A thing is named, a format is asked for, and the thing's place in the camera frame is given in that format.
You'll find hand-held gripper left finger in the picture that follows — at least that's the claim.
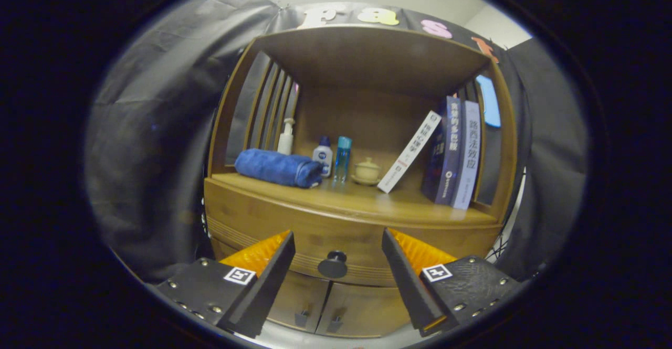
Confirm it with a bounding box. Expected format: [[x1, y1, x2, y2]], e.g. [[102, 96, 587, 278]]
[[156, 230, 296, 339]]

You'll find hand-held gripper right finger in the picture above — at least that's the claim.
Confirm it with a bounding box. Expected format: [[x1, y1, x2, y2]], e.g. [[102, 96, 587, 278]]
[[382, 228, 526, 338]]

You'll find wooden drawer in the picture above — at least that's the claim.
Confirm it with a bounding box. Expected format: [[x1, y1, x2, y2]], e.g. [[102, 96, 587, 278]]
[[206, 202, 502, 288]]

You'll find wooden cabinet door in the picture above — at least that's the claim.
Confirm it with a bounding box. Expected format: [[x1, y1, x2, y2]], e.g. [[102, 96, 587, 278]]
[[315, 282, 411, 339], [265, 269, 332, 334]]

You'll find wooden countertop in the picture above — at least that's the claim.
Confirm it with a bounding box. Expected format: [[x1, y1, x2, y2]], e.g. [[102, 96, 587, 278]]
[[205, 171, 499, 229]]

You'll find wooden cabinet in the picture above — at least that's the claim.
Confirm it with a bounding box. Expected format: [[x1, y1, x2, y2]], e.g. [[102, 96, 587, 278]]
[[202, 24, 518, 339]]

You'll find black backdrop stand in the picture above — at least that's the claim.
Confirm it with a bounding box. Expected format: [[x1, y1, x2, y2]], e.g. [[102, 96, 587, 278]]
[[486, 168, 526, 266]]

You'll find blue rolled towel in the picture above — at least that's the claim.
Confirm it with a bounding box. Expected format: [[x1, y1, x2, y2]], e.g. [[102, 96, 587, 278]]
[[234, 149, 323, 188]]

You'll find beige lidded teacup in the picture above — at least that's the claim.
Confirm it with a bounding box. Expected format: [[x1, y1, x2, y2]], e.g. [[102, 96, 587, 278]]
[[351, 157, 383, 186]]

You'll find white book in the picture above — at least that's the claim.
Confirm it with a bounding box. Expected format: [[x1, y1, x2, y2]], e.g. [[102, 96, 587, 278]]
[[377, 110, 442, 194]]

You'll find dark blue book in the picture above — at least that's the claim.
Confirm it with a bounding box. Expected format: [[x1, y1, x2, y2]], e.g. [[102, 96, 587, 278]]
[[421, 96, 463, 206]]

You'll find white bottle with blue cap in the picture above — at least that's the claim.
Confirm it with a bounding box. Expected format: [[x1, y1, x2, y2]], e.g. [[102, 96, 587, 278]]
[[312, 136, 333, 177]]

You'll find clear blue bottle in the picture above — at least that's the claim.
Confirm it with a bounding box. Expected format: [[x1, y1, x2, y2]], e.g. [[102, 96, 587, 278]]
[[333, 136, 353, 184]]

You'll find white pump bottle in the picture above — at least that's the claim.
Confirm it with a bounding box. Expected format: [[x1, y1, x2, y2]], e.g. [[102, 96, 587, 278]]
[[277, 118, 296, 155]]

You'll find light purple book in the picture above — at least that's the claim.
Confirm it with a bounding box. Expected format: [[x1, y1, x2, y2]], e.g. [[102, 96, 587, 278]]
[[451, 100, 481, 211]]

